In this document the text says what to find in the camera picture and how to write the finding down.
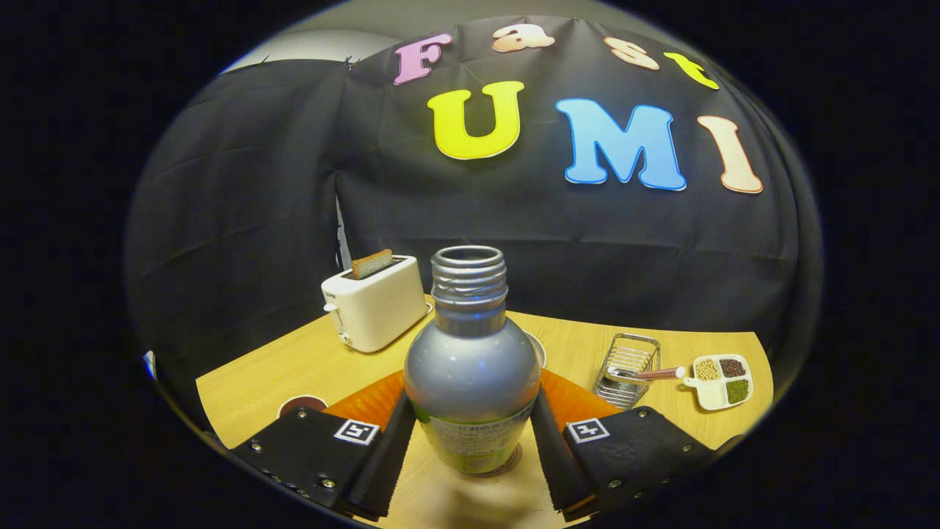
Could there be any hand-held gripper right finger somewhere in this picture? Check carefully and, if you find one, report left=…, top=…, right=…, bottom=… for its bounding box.
left=530, top=367, right=717, bottom=519

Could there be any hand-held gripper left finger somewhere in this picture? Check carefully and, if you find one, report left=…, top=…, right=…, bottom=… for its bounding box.
left=231, top=370, right=418, bottom=521

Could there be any round wooden coaster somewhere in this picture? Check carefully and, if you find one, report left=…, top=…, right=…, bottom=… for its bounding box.
left=463, top=441, right=523, bottom=479

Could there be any beige cup with wooden handle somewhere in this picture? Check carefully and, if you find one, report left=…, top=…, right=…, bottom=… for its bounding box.
left=278, top=395, right=329, bottom=420

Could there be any silver bottle with green label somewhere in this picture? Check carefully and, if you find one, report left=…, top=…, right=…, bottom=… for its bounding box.
left=404, top=245, right=542, bottom=476

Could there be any wooden table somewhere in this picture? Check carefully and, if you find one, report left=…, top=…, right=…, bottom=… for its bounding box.
left=195, top=294, right=776, bottom=529

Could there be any cream toaster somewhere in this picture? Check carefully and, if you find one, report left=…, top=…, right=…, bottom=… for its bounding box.
left=321, top=253, right=430, bottom=353

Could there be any white divided dish with beans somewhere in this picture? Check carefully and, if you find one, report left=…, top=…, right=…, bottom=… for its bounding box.
left=683, top=354, right=753, bottom=411

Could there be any brown toast slice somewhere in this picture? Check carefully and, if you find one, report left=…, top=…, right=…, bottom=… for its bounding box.
left=350, top=248, right=394, bottom=281

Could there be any metal wire basket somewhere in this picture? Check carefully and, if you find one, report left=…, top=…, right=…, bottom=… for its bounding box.
left=593, top=333, right=662, bottom=410

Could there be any spoon with red handle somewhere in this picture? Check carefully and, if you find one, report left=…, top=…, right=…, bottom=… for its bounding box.
left=606, top=365, right=688, bottom=384

